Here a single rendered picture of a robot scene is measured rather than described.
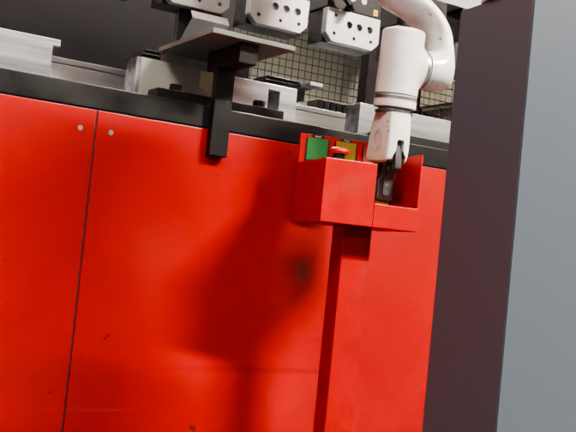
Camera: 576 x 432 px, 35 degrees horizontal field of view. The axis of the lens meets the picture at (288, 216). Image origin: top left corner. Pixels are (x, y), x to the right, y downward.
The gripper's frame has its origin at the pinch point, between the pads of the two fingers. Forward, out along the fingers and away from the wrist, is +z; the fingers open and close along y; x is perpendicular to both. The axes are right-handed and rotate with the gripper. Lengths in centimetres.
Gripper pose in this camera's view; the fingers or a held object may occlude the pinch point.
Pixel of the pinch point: (383, 189)
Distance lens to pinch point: 182.5
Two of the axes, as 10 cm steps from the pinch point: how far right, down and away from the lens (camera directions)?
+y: 3.2, 0.8, -9.5
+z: -1.3, 9.9, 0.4
